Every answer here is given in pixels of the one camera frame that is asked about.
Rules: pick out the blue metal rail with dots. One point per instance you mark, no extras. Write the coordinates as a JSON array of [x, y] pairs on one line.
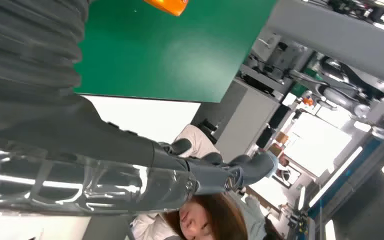
[[347, 175]]

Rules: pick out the ribbed grey right arm sleeve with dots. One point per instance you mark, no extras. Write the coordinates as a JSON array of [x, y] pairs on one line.
[[26, 46]]

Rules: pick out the green table mat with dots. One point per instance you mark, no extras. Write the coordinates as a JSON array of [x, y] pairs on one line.
[[165, 49]]

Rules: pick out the grey cabinet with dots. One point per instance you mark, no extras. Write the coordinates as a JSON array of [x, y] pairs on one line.
[[245, 112]]

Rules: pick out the orange bottle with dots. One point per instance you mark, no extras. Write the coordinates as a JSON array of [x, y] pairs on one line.
[[168, 6]]

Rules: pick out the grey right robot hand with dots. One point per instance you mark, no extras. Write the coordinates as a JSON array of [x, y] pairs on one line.
[[79, 159]]

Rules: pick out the grey metal beam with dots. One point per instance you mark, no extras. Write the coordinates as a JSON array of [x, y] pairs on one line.
[[337, 36]]

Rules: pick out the person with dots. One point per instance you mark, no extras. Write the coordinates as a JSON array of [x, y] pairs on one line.
[[208, 218]]

